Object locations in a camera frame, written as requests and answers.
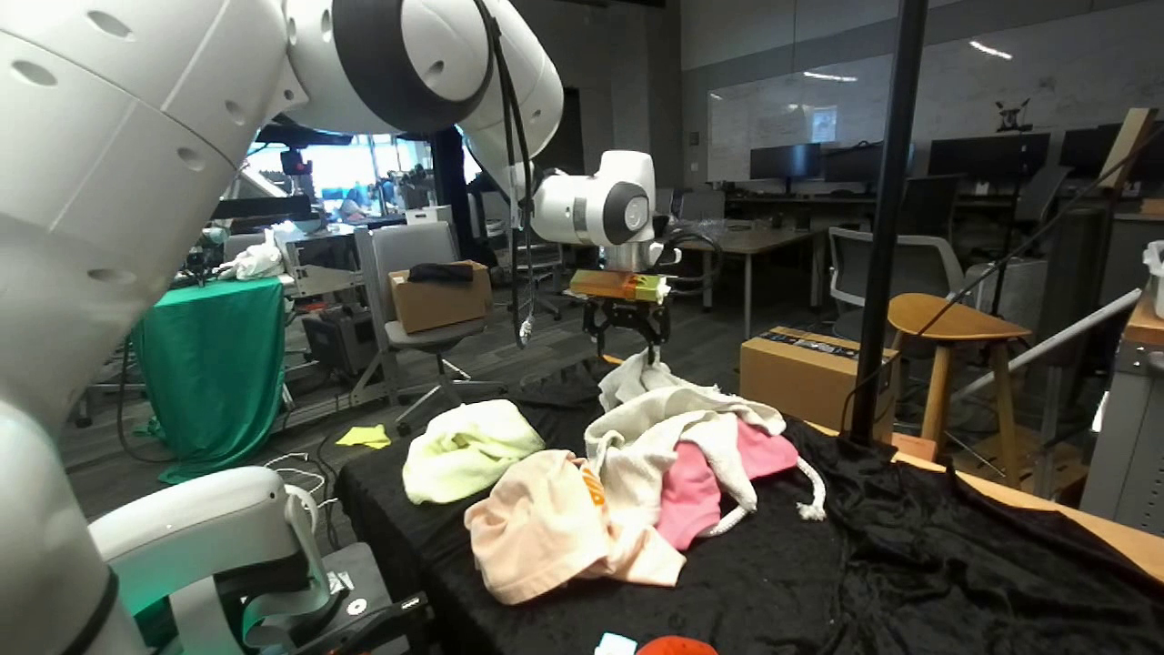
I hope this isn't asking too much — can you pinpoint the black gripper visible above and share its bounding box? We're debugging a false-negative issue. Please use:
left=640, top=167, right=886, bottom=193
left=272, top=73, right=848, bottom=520
left=585, top=303, right=668, bottom=367

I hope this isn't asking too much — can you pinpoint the large white towel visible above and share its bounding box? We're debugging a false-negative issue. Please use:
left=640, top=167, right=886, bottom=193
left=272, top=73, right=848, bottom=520
left=578, top=381, right=793, bottom=585

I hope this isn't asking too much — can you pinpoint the pink cloth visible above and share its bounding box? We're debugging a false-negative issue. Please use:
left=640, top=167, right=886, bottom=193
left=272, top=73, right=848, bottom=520
left=653, top=418, right=803, bottom=555

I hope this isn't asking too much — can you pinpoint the large brown cardboard box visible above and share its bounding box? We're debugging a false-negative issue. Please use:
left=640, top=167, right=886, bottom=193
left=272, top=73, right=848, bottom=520
left=736, top=325, right=902, bottom=440

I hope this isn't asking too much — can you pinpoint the wooden office desk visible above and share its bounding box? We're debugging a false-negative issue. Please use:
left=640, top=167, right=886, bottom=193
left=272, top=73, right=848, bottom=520
left=668, top=216, right=816, bottom=341

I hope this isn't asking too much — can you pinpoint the peach cloth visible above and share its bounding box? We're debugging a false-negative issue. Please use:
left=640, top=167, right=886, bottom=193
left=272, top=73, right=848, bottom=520
left=463, top=449, right=690, bottom=608

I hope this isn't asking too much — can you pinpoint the light green cloth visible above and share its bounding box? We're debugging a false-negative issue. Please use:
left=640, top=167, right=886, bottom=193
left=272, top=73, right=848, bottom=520
left=401, top=398, right=548, bottom=508

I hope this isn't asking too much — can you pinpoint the small cardboard box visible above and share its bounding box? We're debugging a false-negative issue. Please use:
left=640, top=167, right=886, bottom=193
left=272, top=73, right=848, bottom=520
left=386, top=257, right=499, bottom=337

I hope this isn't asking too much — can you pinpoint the grey chair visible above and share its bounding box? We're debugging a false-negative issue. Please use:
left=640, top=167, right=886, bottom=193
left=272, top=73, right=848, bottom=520
left=358, top=222, right=486, bottom=412

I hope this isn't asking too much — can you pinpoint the black vertical pole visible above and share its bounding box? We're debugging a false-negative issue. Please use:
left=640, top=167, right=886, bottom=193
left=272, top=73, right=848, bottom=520
left=848, top=0, right=930, bottom=445

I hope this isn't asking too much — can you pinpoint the yellow cloth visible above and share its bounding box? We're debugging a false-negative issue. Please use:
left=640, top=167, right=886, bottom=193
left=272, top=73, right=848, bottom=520
left=334, top=423, right=396, bottom=456

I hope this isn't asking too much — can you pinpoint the wooden stool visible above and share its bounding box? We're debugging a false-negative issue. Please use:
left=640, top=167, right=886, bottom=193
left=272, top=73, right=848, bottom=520
left=882, top=290, right=1034, bottom=469

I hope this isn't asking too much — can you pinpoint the black tablecloth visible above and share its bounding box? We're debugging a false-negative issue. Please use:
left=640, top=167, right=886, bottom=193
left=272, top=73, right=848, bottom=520
left=331, top=361, right=1164, bottom=655

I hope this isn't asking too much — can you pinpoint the wide black computer monitor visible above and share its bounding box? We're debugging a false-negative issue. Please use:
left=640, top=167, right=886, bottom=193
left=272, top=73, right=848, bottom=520
left=924, top=130, right=1056, bottom=189

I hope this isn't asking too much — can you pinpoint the thin black diagonal rod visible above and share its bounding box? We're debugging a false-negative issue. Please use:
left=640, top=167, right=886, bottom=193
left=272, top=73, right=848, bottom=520
left=904, top=114, right=1164, bottom=341

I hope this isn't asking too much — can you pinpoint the white object on drape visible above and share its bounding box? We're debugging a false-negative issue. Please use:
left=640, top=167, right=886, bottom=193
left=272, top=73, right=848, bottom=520
left=215, top=239, right=286, bottom=283

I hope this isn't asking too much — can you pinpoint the white diagonal tube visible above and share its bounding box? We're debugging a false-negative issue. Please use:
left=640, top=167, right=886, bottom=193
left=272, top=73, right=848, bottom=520
left=956, top=283, right=1150, bottom=398

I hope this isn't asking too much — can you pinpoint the green drape cloth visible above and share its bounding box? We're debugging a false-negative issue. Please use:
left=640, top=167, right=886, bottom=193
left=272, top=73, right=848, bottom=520
left=132, top=278, right=291, bottom=485

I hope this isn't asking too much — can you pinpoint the grey metal cabinet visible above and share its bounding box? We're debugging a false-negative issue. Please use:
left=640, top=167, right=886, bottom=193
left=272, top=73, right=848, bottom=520
left=1080, top=293, right=1164, bottom=540

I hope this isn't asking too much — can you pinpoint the white plastic container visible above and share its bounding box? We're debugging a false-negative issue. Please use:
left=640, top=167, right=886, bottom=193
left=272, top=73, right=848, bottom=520
left=1139, top=238, right=1164, bottom=320

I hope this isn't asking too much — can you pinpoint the leaning wooden board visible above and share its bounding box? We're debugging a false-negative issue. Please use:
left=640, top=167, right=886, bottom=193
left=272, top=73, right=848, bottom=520
left=1093, top=105, right=1160, bottom=193

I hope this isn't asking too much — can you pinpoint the yellow wrist camera mount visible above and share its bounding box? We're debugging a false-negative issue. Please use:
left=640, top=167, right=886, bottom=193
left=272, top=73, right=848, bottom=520
left=560, top=264, right=671, bottom=308

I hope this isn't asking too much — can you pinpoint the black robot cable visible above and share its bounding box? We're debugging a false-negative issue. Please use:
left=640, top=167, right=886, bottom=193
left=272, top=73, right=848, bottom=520
left=486, top=0, right=542, bottom=348

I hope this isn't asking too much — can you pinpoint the white frame office chair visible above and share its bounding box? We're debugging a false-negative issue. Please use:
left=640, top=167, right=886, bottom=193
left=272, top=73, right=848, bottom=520
left=827, top=224, right=972, bottom=314

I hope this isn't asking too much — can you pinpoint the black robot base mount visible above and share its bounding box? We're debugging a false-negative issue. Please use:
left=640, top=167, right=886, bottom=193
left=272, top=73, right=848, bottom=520
left=240, top=541, right=431, bottom=655

